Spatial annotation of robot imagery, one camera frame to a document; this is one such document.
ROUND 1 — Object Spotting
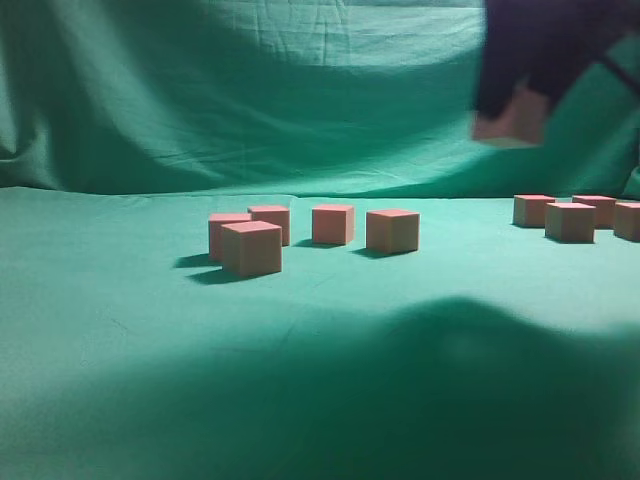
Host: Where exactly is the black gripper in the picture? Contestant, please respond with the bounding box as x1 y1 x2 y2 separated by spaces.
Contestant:
472 1 639 119

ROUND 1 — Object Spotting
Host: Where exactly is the pink cube column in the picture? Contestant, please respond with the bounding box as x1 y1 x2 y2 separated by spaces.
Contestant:
221 221 282 277
471 87 549 149
613 202 640 243
512 194 556 228
572 195 617 229
545 202 595 244

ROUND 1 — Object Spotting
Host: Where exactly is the pink cube placed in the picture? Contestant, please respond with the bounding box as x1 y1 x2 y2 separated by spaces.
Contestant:
247 205 291 246
312 204 355 245
366 209 420 254
208 213 251 262

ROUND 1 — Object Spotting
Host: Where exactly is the green cloth backdrop and cover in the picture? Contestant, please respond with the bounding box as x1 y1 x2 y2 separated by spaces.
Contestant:
1 1 639 479

